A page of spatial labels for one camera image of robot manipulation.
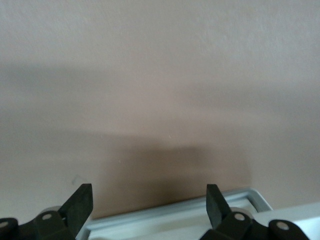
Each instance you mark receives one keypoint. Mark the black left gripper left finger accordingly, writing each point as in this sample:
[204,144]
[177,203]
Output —
[77,207]

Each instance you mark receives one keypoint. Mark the light grey plastic tray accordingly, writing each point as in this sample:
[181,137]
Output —
[175,220]

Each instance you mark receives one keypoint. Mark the brown table cover sheet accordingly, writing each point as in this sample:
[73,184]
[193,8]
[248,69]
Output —
[160,75]

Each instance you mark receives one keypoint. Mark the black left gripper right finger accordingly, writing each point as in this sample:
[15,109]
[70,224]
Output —
[240,225]

